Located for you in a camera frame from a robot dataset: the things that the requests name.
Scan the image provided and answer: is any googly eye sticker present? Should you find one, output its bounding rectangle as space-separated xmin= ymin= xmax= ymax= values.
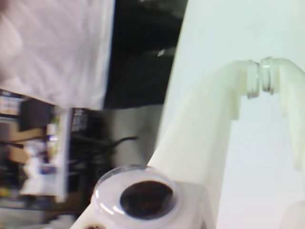
xmin=91 ymin=164 xmax=182 ymax=227

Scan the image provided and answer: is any white shelving unit with boxes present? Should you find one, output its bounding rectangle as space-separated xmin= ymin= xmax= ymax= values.
xmin=0 ymin=90 xmax=73 ymax=203

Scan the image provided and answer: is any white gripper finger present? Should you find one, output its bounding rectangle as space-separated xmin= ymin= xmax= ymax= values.
xmin=260 ymin=56 xmax=305 ymax=171
xmin=146 ymin=59 xmax=260 ymax=229

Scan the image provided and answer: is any black cable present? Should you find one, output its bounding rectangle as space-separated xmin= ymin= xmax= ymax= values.
xmin=104 ymin=135 xmax=139 ymax=153

